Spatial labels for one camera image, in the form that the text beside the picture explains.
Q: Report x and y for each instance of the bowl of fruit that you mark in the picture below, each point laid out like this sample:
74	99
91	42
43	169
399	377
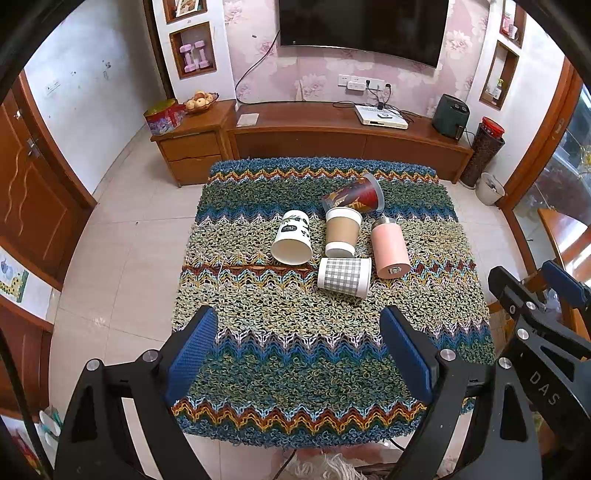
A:
201	102

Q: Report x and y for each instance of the pink bottle cup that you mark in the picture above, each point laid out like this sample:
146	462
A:
390	249

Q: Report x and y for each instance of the white trash bin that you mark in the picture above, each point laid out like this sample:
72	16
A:
489	190

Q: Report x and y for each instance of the white paper sheet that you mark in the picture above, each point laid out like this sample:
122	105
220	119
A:
248	119

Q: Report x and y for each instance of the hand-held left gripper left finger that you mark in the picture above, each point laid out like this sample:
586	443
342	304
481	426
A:
194	350

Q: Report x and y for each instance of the white light switch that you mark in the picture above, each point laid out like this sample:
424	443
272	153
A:
53	86

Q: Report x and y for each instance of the pink dumbbell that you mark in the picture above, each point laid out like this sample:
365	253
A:
201	53
189	57

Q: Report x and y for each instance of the white cup with green print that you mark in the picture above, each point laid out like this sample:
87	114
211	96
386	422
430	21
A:
291	240

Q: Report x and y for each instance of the white set-top box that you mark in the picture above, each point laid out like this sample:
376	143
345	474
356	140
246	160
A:
381	117

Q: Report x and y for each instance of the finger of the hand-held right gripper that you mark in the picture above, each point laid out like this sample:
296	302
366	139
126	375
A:
564	282
531	323

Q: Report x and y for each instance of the long wooden television cabinet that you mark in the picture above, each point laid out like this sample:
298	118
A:
351	141

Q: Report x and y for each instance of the wooden side cabinet with drawers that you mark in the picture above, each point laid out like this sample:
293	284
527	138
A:
194	147

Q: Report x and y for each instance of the grey checked cup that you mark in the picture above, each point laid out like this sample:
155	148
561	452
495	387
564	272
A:
344	277

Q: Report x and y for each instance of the brown wooden door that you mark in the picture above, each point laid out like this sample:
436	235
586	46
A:
32	203

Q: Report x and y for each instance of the floral wall sticker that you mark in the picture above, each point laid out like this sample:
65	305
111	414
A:
13	279

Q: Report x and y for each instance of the wooden framed glass door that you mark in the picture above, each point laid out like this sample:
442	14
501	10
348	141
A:
549	138

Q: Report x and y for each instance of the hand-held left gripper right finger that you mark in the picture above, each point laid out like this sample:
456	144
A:
408	355

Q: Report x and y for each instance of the black air fryer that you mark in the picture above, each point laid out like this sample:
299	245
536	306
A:
451	115

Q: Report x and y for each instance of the brown paper cup white lid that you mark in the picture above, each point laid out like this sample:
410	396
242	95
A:
340	230

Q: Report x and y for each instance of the wooden chair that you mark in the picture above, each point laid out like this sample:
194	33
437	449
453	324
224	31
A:
565	240

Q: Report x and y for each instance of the red patterned cup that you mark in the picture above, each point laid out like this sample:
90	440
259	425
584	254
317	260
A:
355	196

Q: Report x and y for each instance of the red gift tin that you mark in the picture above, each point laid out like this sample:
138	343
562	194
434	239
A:
164	117

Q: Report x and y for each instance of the white wall power sockets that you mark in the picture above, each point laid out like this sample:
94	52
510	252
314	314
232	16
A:
360	83

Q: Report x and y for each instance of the black flat television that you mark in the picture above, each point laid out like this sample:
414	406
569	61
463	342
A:
364	27

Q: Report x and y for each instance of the colourful knitted blanket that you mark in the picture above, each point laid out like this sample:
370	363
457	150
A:
295	332

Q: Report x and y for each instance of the tall dark jar red lid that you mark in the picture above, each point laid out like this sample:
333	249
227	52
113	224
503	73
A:
480	154

